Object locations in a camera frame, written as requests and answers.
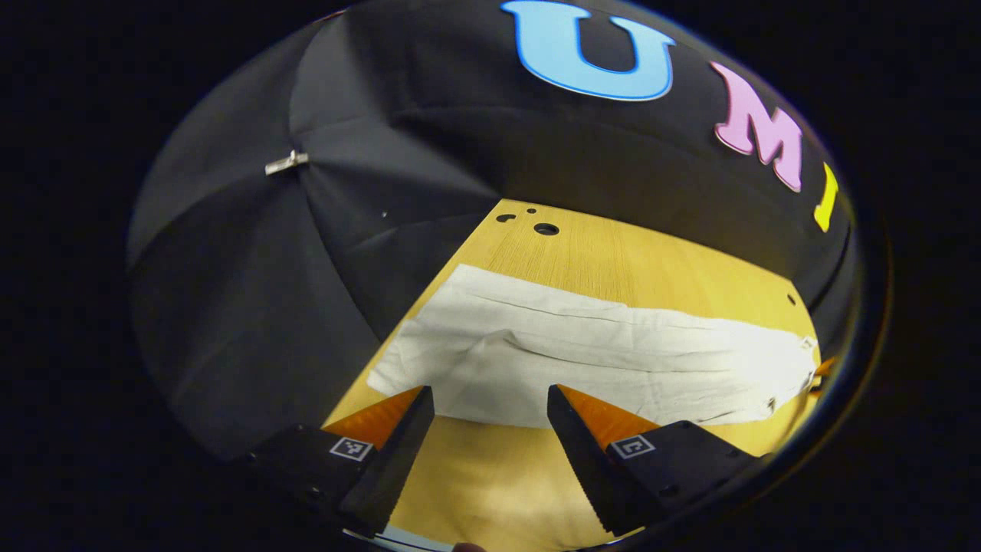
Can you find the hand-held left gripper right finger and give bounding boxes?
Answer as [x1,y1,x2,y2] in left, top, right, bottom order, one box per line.
[546,383,768,537]

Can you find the silver binder clip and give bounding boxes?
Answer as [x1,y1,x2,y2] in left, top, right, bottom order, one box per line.
[264,150,310,176]

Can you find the black backdrop cloth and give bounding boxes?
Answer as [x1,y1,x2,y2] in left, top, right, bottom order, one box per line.
[126,0,859,461]

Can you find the white jeans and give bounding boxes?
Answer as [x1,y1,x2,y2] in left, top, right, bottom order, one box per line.
[366,264,821,429]

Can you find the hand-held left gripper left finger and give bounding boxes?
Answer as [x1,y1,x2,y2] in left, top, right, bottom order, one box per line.
[244,385,436,539]

